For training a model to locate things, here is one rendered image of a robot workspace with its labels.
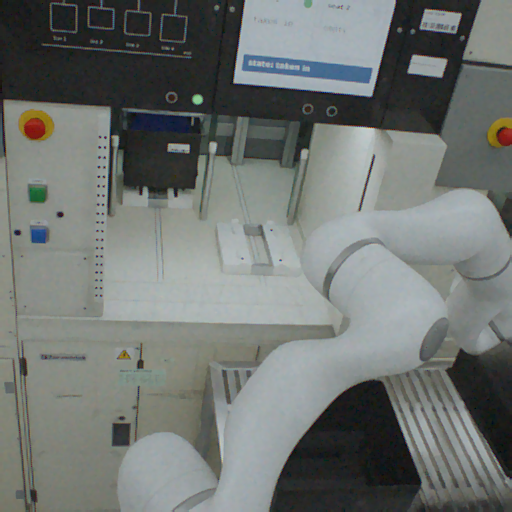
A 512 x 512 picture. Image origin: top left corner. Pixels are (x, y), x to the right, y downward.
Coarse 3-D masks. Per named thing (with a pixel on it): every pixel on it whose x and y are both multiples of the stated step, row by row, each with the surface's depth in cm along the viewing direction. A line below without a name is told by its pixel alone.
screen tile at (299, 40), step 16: (256, 0) 117; (272, 0) 117; (288, 0) 118; (288, 16) 120; (304, 16) 120; (256, 32) 120; (272, 32) 121; (288, 32) 121; (304, 32) 122; (272, 48) 123; (288, 48) 123; (304, 48) 124
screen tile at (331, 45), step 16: (336, 0) 119; (336, 16) 121; (352, 16) 121; (368, 16) 122; (384, 16) 122; (320, 32) 122; (368, 32) 123; (320, 48) 124; (336, 48) 124; (352, 48) 125; (368, 48) 125
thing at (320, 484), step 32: (320, 416) 146; (352, 416) 148; (384, 416) 140; (320, 448) 142; (352, 448) 146; (384, 448) 139; (288, 480) 137; (320, 480) 138; (352, 480) 139; (384, 480) 137; (416, 480) 123
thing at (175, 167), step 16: (144, 112) 190; (160, 112) 190; (176, 112) 192; (128, 128) 197; (192, 128) 203; (128, 144) 186; (144, 144) 186; (160, 144) 187; (176, 144) 188; (192, 144) 189; (128, 160) 188; (144, 160) 189; (160, 160) 190; (176, 160) 191; (192, 160) 192; (128, 176) 191; (144, 176) 192; (160, 176) 193; (176, 176) 194; (192, 176) 195; (176, 192) 199
